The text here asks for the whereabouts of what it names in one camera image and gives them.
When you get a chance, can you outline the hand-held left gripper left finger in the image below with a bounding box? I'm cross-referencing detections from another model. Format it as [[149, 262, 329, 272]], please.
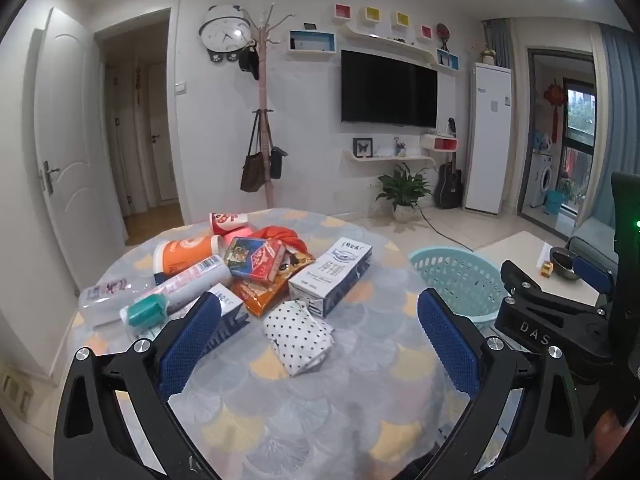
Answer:
[[52, 291, 223, 480]]

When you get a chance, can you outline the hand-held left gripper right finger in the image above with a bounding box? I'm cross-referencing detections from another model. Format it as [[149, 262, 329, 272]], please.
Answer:
[[416, 287, 587, 480]]

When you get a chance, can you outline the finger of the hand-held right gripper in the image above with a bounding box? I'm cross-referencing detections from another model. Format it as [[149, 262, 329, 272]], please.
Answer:
[[494, 296, 616, 361], [501, 256, 617, 312]]

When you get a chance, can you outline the blue and white carton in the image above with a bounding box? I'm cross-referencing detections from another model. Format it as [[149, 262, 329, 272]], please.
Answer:
[[200, 282, 251, 348]]

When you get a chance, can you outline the white bottle with teal cap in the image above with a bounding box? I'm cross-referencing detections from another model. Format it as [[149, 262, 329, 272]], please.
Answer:
[[119, 254, 234, 333]]

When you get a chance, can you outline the teal plastic basket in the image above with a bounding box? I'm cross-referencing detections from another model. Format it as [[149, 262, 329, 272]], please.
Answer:
[[408, 246, 506, 333]]

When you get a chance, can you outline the orange snack bag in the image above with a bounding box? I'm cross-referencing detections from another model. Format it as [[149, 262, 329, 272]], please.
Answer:
[[230, 250, 317, 318]]

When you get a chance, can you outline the orange and white cup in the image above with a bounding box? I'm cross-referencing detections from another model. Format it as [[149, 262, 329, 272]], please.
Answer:
[[152, 235, 224, 286]]

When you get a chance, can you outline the clear plastic bottle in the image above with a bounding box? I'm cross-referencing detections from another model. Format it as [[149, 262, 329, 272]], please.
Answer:
[[77, 277, 156, 322]]

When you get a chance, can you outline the colourful snack box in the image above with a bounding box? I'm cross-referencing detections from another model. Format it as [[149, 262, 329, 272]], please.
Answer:
[[222, 236, 287, 283]]

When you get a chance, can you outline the white polka dot packet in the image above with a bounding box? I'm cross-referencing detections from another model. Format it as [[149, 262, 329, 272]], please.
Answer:
[[262, 300, 335, 377]]

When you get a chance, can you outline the panda print paper cup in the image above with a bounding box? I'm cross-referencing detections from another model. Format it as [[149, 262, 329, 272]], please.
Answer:
[[209, 212, 249, 236]]

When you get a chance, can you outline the white and grey milk carton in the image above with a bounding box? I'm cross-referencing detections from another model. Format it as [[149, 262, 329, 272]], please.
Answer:
[[288, 236, 373, 318]]

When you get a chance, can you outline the red plastic bag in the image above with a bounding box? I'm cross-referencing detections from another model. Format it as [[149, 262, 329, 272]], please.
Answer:
[[254, 225, 311, 254]]

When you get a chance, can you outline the person's right forearm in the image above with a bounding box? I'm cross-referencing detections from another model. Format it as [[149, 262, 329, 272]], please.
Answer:
[[590, 410, 640, 480]]

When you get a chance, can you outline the metal bowl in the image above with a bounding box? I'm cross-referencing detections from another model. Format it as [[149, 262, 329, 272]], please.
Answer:
[[549, 247, 581, 281]]

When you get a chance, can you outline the blue grey sofa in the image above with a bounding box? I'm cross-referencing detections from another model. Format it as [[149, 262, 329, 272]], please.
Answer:
[[570, 217, 618, 261]]

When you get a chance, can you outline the white coffee table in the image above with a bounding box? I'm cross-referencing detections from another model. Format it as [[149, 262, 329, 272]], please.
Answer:
[[472, 231, 601, 307]]

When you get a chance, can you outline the white washing machine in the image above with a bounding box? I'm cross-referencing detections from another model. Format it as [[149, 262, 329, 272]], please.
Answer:
[[530, 152, 557, 208]]

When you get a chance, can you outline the balcony window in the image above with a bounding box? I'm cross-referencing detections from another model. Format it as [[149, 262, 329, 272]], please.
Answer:
[[560, 77, 597, 211]]

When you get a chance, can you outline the black acoustic guitar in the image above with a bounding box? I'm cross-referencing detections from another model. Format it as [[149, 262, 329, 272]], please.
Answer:
[[434, 117, 463, 209]]

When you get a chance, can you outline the blue grey curtain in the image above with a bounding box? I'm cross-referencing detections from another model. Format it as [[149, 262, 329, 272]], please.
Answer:
[[575, 22, 640, 241], [482, 17, 516, 68]]

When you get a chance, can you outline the potted green plant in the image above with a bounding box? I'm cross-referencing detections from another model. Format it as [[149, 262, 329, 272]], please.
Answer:
[[376, 162, 433, 223]]

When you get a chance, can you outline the red knot ornament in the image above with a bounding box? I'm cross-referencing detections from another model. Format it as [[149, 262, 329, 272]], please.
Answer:
[[545, 80, 566, 146]]

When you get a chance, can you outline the brown tote bag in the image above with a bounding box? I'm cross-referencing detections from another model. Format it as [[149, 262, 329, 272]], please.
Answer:
[[240, 110, 273, 193]]

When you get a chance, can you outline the white box shelf red inside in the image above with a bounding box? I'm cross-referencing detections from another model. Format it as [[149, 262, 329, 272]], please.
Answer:
[[420, 132, 458, 154]]

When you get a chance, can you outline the small black bag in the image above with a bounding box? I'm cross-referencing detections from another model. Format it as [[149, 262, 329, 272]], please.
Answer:
[[270, 146, 289, 180]]

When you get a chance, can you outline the white hallway door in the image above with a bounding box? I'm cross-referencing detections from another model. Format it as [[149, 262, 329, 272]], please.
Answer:
[[147, 60, 179, 202]]

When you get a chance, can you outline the white room door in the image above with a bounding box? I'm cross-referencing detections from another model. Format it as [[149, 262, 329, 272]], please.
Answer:
[[32, 7, 126, 291]]

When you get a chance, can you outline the pink coat rack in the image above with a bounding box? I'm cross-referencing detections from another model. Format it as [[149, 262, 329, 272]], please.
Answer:
[[247, 2, 296, 211]]

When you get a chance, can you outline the white box shelf blue inside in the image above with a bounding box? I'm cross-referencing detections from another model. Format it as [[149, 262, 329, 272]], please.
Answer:
[[288, 30, 335, 58]]

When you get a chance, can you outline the black floor cable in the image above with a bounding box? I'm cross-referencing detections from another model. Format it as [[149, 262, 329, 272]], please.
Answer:
[[417, 207, 473, 252]]

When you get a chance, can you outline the low white wall shelf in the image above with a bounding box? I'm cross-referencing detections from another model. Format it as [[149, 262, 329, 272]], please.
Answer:
[[342, 151, 436, 164]]

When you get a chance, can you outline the silver door handle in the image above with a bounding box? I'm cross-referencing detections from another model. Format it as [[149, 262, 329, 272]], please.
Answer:
[[41, 160, 61, 193]]

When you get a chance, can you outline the wall mounted television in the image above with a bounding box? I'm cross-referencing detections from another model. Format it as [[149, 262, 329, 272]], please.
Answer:
[[341, 50, 439, 128]]

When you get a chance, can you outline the curved white wall shelf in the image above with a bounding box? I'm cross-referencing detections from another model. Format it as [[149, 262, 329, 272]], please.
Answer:
[[332, 25, 461, 77]]

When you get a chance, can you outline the panda wall clock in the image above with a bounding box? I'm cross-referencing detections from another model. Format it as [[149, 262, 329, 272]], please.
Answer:
[[198, 5, 251, 63]]

